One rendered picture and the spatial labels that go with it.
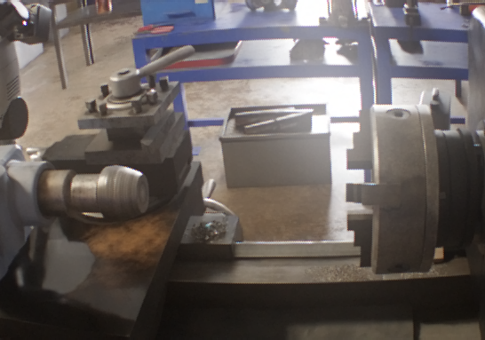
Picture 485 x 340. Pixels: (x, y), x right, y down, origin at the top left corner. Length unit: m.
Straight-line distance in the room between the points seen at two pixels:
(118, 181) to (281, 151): 2.08
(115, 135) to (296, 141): 1.82
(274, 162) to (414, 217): 2.25
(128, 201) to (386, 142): 0.39
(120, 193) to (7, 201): 0.21
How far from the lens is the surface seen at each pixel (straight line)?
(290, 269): 1.17
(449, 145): 0.85
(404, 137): 0.80
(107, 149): 1.19
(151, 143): 1.11
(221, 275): 1.17
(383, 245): 0.80
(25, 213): 1.01
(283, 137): 2.93
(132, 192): 0.93
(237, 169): 3.03
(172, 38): 2.72
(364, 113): 0.96
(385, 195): 0.77
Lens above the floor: 1.56
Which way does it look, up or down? 30 degrees down
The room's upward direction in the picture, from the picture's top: 7 degrees counter-clockwise
